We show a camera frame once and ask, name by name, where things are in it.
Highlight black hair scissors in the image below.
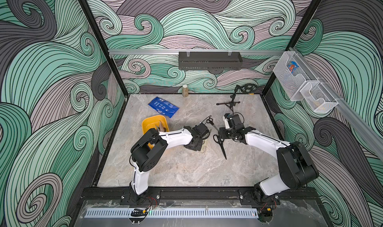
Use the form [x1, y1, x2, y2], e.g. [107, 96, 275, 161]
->
[206, 115, 219, 132]

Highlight large black scissors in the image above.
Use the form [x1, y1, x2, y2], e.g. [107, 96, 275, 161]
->
[213, 134, 227, 159]

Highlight yellow storage box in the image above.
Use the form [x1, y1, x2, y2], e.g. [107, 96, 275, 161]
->
[142, 115, 169, 134]

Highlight cream kitchen shears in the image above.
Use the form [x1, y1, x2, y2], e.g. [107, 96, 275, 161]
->
[200, 140, 208, 154]

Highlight pink handled scissors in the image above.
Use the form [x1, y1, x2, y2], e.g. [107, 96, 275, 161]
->
[157, 121, 167, 132]

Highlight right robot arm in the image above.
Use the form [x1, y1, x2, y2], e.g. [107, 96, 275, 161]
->
[218, 127, 319, 202]

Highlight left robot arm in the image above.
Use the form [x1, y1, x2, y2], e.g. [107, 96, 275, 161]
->
[129, 123, 209, 196]

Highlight black mini tripod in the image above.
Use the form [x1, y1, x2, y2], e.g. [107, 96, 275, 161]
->
[216, 83, 258, 113]

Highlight small beige bottle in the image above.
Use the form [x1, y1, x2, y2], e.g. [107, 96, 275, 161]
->
[182, 84, 189, 97]

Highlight blue snack packet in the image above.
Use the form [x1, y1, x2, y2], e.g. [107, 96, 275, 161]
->
[148, 97, 179, 118]

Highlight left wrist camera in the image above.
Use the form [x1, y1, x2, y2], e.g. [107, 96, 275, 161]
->
[194, 123, 210, 140]

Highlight black wall shelf basket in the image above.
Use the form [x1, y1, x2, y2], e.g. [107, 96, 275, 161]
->
[178, 52, 243, 72]

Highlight large clear wall bin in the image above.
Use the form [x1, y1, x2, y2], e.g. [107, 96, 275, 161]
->
[273, 51, 308, 101]

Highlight small clear wall bin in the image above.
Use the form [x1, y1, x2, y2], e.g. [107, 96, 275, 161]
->
[300, 81, 338, 114]

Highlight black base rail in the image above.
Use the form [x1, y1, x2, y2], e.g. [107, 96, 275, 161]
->
[80, 187, 321, 207]

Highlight aluminium wall rail back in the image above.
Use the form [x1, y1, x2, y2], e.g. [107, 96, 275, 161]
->
[108, 49, 284, 56]

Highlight aluminium wall rail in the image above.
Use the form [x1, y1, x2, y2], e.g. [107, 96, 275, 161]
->
[289, 47, 383, 161]
[108, 49, 284, 56]

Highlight aluminium wall rail right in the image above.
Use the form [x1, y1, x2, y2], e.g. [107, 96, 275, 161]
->
[289, 47, 383, 161]

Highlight white perforated cable duct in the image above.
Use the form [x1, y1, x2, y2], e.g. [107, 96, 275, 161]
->
[84, 208, 259, 219]

